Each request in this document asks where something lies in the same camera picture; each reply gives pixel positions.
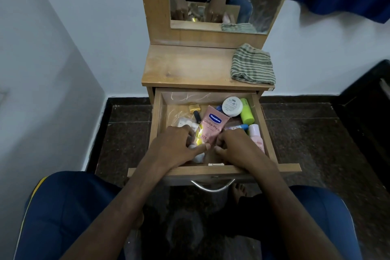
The green bottle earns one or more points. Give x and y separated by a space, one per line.
247 113

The person's left hand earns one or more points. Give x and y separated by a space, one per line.
170 150

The tube with blue cap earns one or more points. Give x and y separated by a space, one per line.
239 127

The white cotton wad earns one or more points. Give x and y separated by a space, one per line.
198 157

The white round cream jar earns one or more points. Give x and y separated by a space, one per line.
232 106

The person's left thumb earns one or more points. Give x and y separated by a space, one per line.
200 150

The pink lotion tube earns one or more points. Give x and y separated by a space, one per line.
213 124

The striped green cloth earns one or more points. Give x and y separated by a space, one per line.
252 64

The person's left forearm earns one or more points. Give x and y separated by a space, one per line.
122 214

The wooden dressing table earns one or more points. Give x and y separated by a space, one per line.
189 67

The blue shorts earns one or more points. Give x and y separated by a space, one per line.
67 214

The small white stick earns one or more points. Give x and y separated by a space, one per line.
215 164

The dark wooden furniture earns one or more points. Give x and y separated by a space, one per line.
368 122

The person's right forearm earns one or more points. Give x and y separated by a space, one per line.
289 214

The person's right foot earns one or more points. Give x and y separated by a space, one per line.
238 192

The black and gold nail polish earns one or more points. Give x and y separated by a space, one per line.
196 114

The pink bottle with white cap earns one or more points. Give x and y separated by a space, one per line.
256 136

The person's right thumb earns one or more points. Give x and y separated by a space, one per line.
220 152

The wooden drawer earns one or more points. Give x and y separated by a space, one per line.
158 135

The clear plastic packet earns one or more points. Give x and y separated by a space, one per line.
184 122

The person's right hand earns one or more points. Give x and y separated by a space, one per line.
240 150

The yellow blister pack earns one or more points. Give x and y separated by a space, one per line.
199 136

